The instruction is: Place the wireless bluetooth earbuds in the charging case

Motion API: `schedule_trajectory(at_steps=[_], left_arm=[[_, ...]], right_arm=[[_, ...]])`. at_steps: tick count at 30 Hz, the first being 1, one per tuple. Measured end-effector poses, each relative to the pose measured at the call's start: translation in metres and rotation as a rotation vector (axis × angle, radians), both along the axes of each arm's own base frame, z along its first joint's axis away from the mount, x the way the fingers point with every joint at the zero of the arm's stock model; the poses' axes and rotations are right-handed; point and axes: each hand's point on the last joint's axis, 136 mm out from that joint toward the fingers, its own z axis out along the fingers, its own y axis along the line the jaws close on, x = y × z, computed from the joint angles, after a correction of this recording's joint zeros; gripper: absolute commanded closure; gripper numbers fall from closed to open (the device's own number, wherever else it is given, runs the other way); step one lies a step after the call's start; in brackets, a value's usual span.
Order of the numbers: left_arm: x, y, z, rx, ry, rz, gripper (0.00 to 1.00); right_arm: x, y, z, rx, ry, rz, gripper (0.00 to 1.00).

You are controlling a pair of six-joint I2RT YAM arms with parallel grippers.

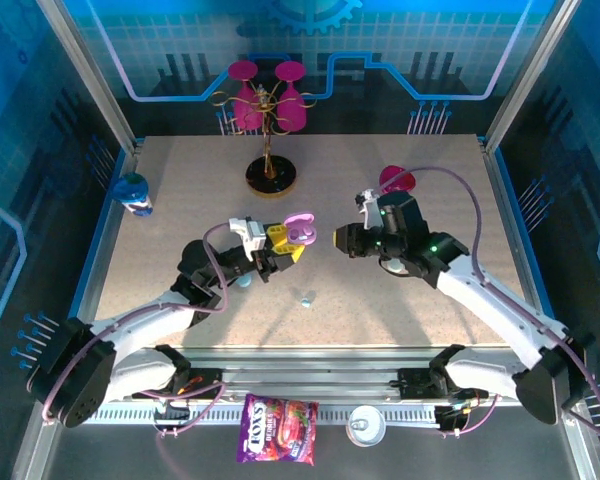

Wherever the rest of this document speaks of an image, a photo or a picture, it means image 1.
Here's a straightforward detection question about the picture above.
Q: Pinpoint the pink plastic cup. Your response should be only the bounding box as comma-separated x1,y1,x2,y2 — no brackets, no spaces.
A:
378,164,415,197

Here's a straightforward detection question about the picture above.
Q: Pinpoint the gold glass rack black base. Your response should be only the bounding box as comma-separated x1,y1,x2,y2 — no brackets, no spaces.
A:
208,84,317,199

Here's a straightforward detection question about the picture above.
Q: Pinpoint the blue plastic cup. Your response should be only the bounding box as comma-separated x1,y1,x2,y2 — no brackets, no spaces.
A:
112,172,154,218

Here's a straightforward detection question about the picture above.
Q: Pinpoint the pink wine glass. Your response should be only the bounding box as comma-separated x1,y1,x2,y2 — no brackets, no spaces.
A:
273,60,309,134
228,59,265,132

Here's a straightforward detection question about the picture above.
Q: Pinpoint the small controller board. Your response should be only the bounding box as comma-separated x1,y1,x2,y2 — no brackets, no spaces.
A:
434,403,474,435
152,399,192,436

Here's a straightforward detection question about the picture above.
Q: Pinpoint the purple candy bag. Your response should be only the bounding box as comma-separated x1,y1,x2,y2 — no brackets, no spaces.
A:
236,393,320,467

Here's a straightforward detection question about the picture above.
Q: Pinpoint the white lidded cup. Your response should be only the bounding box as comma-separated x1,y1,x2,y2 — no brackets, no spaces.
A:
345,404,387,448

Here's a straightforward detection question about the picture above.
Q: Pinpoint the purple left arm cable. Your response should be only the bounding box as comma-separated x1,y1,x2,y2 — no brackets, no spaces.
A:
42,222,234,439

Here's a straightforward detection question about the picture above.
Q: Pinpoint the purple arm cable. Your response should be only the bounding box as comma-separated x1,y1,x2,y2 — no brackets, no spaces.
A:
374,166,600,444
42,222,234,439

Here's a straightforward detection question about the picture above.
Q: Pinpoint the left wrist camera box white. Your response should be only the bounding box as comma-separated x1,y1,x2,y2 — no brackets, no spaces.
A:
228,216,270,262

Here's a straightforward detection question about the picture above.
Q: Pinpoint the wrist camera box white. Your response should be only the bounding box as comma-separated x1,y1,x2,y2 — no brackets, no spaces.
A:
228,216,270,262
355,188,382,230

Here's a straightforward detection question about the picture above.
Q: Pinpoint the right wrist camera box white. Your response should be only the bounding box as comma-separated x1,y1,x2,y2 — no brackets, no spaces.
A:
355,188,382,230

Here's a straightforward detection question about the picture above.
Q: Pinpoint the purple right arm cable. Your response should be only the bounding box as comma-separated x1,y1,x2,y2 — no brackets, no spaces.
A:
374,166,600,444

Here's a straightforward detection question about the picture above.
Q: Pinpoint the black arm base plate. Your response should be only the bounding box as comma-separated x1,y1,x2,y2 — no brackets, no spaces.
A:
397,367,490,401
131,367,227,401

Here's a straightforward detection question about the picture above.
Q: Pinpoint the aluminium frame rail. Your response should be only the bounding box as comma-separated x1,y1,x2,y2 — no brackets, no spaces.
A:
39,344,584,401

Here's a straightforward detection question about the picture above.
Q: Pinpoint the white slotted cable duct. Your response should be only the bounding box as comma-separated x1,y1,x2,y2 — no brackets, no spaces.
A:
58,403,439,426

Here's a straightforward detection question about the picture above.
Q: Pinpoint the aluminium frame post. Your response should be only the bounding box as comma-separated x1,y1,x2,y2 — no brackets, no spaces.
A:
483,0,581,151
34,0,140,156

